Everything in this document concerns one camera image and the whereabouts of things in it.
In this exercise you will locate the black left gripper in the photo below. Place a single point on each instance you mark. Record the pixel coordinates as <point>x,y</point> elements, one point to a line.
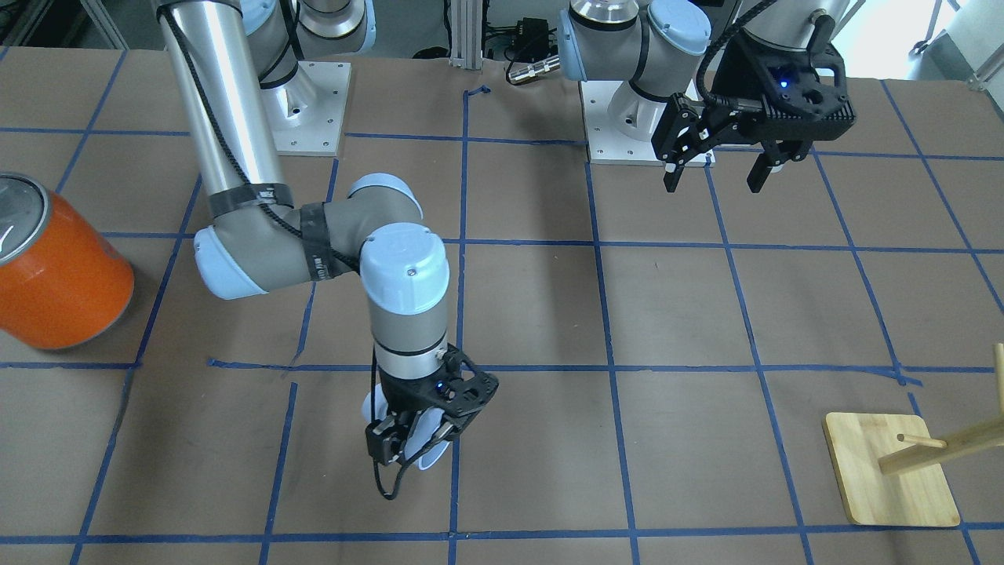
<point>739,82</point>

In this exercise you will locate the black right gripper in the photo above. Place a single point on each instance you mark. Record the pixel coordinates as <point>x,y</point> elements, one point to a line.
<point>394,401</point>

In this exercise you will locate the light blue paper cup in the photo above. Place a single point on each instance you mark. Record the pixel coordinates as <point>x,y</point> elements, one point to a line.
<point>418,436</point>

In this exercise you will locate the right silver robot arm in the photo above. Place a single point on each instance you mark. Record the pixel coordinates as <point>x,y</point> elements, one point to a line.
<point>241,68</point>

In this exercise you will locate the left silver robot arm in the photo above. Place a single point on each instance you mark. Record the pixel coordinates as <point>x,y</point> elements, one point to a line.
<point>697,74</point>

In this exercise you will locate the wooden cup rack stand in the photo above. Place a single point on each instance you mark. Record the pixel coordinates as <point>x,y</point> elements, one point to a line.
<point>888,468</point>

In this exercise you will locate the orange metal can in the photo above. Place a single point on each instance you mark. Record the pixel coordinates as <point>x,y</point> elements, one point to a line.
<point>62,283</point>

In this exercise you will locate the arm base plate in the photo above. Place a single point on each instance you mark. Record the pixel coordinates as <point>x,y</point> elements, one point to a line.
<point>619,124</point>
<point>305,114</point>

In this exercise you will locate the aluminium frame post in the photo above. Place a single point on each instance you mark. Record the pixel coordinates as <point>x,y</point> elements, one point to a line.
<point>466,23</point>

